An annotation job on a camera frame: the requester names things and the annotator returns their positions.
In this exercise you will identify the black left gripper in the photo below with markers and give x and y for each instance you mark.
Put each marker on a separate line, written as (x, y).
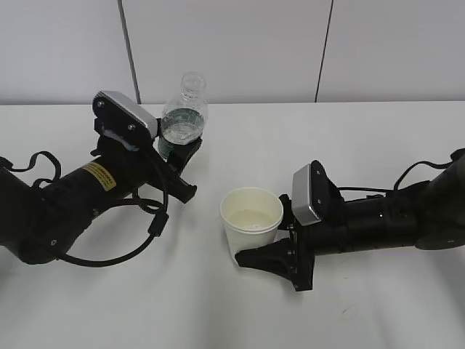
(132, 169)

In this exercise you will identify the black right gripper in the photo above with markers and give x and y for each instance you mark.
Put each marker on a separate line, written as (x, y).
(295, 257)

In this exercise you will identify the clear water bottle green label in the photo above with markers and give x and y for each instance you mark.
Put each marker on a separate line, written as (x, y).
(184, 116)

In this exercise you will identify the white paper cup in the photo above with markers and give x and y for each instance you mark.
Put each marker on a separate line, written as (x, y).
(250, 217)

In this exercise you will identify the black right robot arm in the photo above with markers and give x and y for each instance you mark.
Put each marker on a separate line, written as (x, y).
(428, 215)

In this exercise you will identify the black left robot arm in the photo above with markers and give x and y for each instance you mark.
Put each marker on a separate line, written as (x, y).
(41, 222)

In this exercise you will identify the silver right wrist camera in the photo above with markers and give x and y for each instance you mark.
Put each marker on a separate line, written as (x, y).
(314, 197)

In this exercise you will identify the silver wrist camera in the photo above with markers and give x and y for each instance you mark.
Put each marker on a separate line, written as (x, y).
(121, 119)
(314, 197)

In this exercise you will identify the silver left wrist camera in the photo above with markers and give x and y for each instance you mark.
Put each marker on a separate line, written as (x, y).
(121, 119)

